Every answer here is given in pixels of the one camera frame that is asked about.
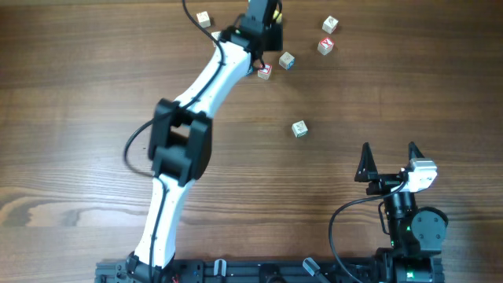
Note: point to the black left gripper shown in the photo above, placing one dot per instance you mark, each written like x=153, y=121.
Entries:
x=278, y=43

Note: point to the black mounting rail base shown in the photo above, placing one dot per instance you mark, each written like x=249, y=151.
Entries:
x=198, y=271

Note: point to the wooden block yellow back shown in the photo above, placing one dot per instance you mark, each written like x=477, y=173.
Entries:
x=278, y=16

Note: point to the wooden block green side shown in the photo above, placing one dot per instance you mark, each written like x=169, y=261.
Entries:
x=299, y=129

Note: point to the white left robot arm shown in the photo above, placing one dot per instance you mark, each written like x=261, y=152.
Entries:
x=180, y=143

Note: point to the wooden block green J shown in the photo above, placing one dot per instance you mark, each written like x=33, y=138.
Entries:
x=215, y=35

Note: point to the wooden block red X top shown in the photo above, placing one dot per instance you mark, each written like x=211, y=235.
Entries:
x=325, y=46

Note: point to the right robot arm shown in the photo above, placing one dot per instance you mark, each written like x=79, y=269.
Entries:
x=416, y=234

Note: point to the wooden block far left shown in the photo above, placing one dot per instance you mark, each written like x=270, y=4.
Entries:
x=203, y=19

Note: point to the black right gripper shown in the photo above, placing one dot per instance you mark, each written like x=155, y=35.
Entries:
x=367, y=171

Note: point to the wooden block red 9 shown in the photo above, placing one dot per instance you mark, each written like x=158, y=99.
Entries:
x=330, y=24

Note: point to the wooden block blue D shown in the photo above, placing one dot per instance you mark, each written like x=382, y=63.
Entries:
x=286, y=60

